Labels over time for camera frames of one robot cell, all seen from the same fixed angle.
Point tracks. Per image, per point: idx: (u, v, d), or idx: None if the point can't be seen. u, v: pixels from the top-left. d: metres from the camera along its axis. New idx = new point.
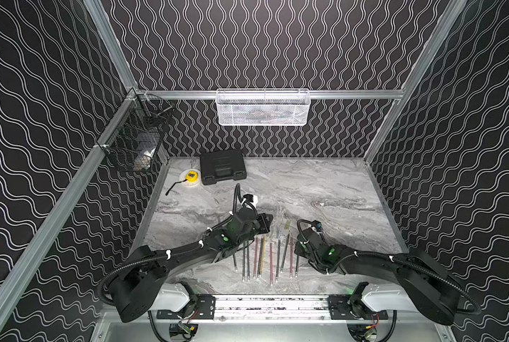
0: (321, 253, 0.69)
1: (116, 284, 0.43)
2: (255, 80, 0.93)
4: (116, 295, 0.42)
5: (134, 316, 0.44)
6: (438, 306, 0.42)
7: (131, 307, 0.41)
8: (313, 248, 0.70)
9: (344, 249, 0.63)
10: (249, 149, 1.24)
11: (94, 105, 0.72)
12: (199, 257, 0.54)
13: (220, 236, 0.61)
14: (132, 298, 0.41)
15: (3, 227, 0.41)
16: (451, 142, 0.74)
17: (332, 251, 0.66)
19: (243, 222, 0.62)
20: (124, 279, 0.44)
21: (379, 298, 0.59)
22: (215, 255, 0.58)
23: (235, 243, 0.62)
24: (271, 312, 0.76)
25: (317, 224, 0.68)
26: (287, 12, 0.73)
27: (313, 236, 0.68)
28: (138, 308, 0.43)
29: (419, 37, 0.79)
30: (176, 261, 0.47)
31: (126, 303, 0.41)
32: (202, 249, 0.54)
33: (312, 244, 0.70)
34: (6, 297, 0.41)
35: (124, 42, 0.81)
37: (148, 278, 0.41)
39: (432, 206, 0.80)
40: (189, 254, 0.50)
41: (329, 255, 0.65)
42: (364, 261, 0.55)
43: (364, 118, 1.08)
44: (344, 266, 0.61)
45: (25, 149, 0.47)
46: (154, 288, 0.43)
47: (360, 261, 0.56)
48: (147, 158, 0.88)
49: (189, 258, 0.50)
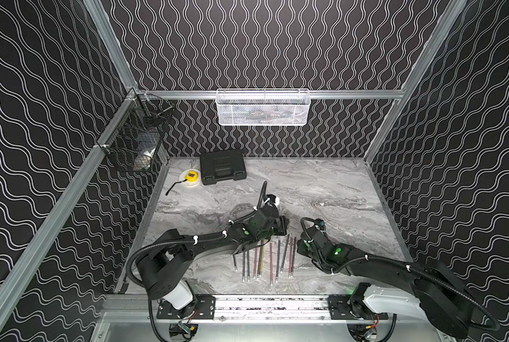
0: (325, 252, 0.67)
1: (145, 263, 0.45)
2: (256, 80, 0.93)
4: (144, 273, 0.44)
5: (158, 295, 0.46)
6: (455, 322, 0.41)
7: (157, 286, 0.43)
8: (317, 247, 0.68)
9: (354, 251, 0.60)
10: (249, 149, 1.24)
11: (94, 104, 0.72)
12: (221, 246, 0.55)
13: (240, 230, 0.61)
14: (159, 277, 0.43)
15: (3, 227, 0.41)
16: (451, 142, 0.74)
17: (338, 251, 0.64)
19: (266, 219, 0.64)
20: (153, 258, 0.46)
21: (381, 300, 0.59)
22: (237, 247, 0.59)
23: (255, 239, 0.63)
24: (271, 312, 0.76)
25: (319, 221, 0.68)
26: (287, 11, 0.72)
27: (317, 234, 0.66)
28: (164, 288, 0.45)
29: (419, 37, 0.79)
30: (201, 247, 0.48)
31: (152, 282, 0.43)
32: (222, 240, 0.54)
33: (317, 244, 0.68)
34: (5, 297, 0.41)
35: (124, 41, 0.81)
37: (174, 261, 0.43)
39: (432, 206, 0.80)
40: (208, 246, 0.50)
41: (335, 254, 0.63)
42: (376, 265, 0.53)
43: (365, 118, 1.08)
44: (354, 268, 0.59)
45: (25, 149, 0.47)
46: (181, 269, 0.44)
47: (370, 265, 0.54)
48: (147, 158, 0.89)
49: (211, 248, 0.52)
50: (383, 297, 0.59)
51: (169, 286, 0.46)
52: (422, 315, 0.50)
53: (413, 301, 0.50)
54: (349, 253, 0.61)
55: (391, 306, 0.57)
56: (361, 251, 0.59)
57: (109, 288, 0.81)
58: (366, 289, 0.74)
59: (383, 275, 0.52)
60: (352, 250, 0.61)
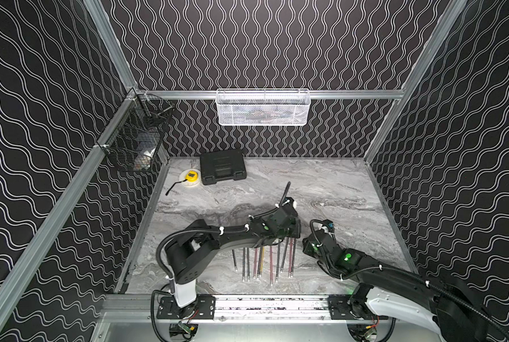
0: (334, 257, 0.65)
1: (175, 249, 0.48)
2: (256, 80, 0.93)
4: (175, 258, 0.47)
5: (186, 280, 0.48)
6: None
7: (185, 273, 0.46)
8: (326, 251, 0.66)
9: (366, 261, 0.58)
10: (249, 149, 1.24)
11: (94, 104, 0.72)
12: (242, 239, 0.57)
13: (261, 224, 0.64)
14: (187, 263, 0.45)
15: (3, 227, 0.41)
16: (451, 142, 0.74)
17: (348, 256, 0.62)
19: (287, 216, 0.66)
20: (182, 245, 0.49)
21: (387, 306, 0.59)
22: (258, 241, 0.62)
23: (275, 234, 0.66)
24: (271, 312, 0.76)
25: (329, 223, 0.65)
26: (287, 11, 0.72)
27: (327, 239, 0.64)
28: (191, 273, 0.48)
29: (419, 37, 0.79)
30: (227, 239, 0.51)
31: (181, 268, 0.45)
32: (244, 232, 0.56)
33: (325, 248, 0.66)
34: (5, 297, 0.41)
35: (124, 41, 0.81)
37: (203, 251, 0.45)
39: (432, 206, 0.80)
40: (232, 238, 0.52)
41: (345, 261, 0.61)
42: (390, 274, 0.52)
43: (365, 118, 1.08)
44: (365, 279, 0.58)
45: (25, 149, 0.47)
46: (207, 258, 0.47)
47: (383, 275, 0.53)
48: (147, 158, 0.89)
49: (234, 241, 0.54)
50: (389, 305, 0.58)
51: (196, 272, 0.49)
52: (433, 328, 0.49)
53: (423, 312, 0.50)
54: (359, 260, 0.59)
55: (398, 313, 0.57)
56: (375, 260, 0.57)
57: (109, 288, 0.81)
58: (369, 291, 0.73)
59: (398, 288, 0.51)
60: (364, 258, 0.59)
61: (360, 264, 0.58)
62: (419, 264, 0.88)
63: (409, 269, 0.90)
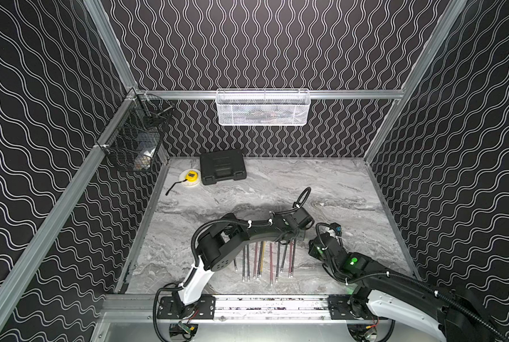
0: (339, 261, 0.64)
1: (206, 241, 0.53)
2: (256, 80, 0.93)
4: (206, 249, 0.52)
5: (218, 268, 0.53)
6: None
7: (218, 261, 0.51)
8: (331, 254, 0.66)
9: (373, 266, 0.58)
10: (249, 149, 1.24)
11: (94, 105, 0.72)
12: (269, 231, 0.62)
13: (282, 221, 0.67)
14: (220, 253, 0.50)
15: (3, 227, 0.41)
16: (451, 142, 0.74)
17: (354, 261, 0.61)
19: (308, 216, 0.73)
20: (213, 236, 0.54)
21: (391, 310, 0.58)
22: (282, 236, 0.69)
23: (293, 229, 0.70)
24: (271, 312, 0.76)
25: (334, 228, 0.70)
26: (287, 12, 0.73)
27: (332, 241, 0.64)
28: (223, 263, 0.53)
29: (419, 37, 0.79)
30: (255, 231, 0.56)
31: (214, 256, 0.51)
32: (270, 225, 0.61)
33: (330, 251, 0.65)
34: (5, 297, 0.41)
35: (124, 42, 0.81)
37: (235, 241, 0.50)
39: (432, 206, 0.80)
40: (260, 229, 0.58)
41: (351, 265, 0.61)
42: (398, 280, 0.52)
43: (365, 118, 1.08)
44: (368, 286, 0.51)
45: (25, 149, 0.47)
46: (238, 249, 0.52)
47: (391, 281, 0.53)
48: (147, 158, 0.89)
49: (258, 234, 0.58)
50: (393, 308, 0.58)
51: (228, 261, 0.54)
52: (438, 336, 0.49)
53: (429, 319, 0.50)
54: (366, 265, 0.59)
55: (401, 317, 0.56)
56: (381, 265, 0.57)
57: (109, 288, 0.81)
58: (371, 292, 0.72)
59: (407, 296, 0.51)
60: (369, 263, 0.59)
61: (366, 269, 0.58)
62: (419, 264, 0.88)
63: (410, 269, 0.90)
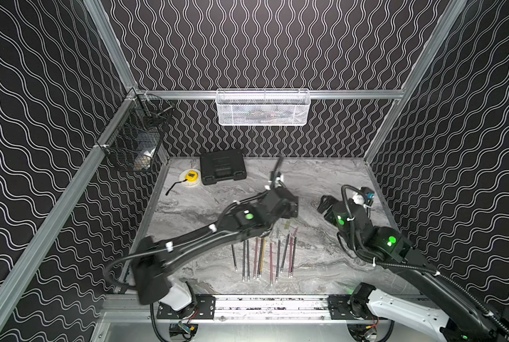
0: (365, 236, 0.51)
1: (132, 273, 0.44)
2: (256, 80, 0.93)
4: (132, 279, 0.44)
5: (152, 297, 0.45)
6: None
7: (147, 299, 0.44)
8: (357, 228, 0.52)
9: (416, 258, 0.45)
10: (249, 149, 1.24)
11: (94, 104, 0.72)
12: (216, 239, 0.47)
13: (243, 213, 0.51)
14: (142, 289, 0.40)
15: (3, 227, 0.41)
16: (451, 142, 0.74)
17: (392, 241, 0.47)
19: (278, 199, 0.52)
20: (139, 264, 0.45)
21: (390, 310, 0.58)
22: (237, 237, 0.50)
23: (265, 220, 0.53)
24: (271, 312, 0.76)
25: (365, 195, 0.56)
26: (287, 12, 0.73)
27: (360, 210, 0.48)
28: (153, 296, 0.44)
29: (419, 37, 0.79)
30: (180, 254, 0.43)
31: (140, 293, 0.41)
32: (214, 233, 0.46)
33: (357, 223, 0.50)
34: (5, 297, 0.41)
35: (124, 41, 0.81)
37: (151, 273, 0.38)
39: (432, 206, 0.80)
40: (201, 245, 0.45)
41: (386, 246, 0.46)
42: (441, 283, 0.42)
43: (365, 118, 1.08)
44: (409, 283, 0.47)
45: (25, 149, 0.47)
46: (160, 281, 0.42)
47: (434, 282, 0.43)
48: (147, 158, 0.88)
49: (197, 246, 0.45)
50: (392, 308, 0.58)
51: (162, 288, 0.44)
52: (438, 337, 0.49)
53: (430, 320, 0.50)
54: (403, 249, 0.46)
55: (401, 315, 0.56)
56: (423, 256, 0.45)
57: (109, 288, 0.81)
58: (372, 293, 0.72)
59: (449, 303, 0.42)
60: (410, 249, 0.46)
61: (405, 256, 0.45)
62: None
63: None
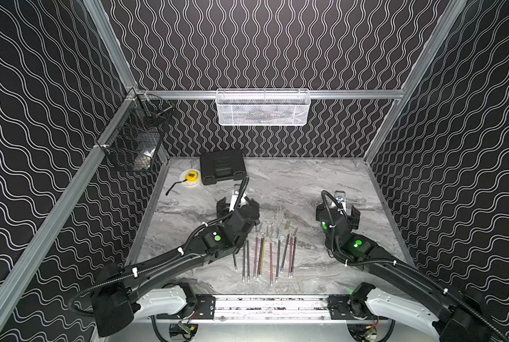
0: (343, 241, 0.61)
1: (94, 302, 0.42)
2: (255, 80, 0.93)
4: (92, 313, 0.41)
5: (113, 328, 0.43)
6: None
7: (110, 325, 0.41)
8: (336, 234, 0.62)
9: (379, 253, 0.54)
10: (249, 149, 1.24)
11: (94, 105, 0.72)
12: (184, 261, 0.48)
13: (213, 235, 0.53)
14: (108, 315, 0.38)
15: (3, 227, 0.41)
16: (451, 142, 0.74)
17: (357, 244, 0.58)
19: (243, 220, 0.55)
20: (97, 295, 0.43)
21: (388, 308, 0.58)
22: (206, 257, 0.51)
23: (231, 241, 0.56)
24: (271, 312, 0.76)
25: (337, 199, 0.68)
26: (287, 12, 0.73)
27: (342, 219, 0.58)
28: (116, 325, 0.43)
29: (419, 37, 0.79)
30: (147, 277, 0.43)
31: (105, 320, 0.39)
32: (181, 256, 0.48)
33: (337, 230, 0.60)
34: (5, 297, 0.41)
35: (124, 42, 0.81)
37: (115, 300, 0.38)
39: (432, 206, 0.80)
40: (168, 268, 0.45)
41: (355, 248, 0.57)
42: (402, 271, 0.49)
43: (365, 118, 1.08)
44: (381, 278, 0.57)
45: (25, 149, 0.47)
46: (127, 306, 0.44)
47: (394, 271, 0.50)
48: (147, 158, 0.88)
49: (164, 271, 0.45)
50: (389, 306, 0.58)
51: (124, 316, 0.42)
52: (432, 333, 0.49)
53: (423, 316, 0.50)
54: (369, 249, 0.55)
55: (398, 313, 0.56)
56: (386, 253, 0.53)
57: None
58: (371, 291, 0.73)
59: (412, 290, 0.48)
60: (374, 249, 0.55)
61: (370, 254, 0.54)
62: (419, 264, 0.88)
63: None
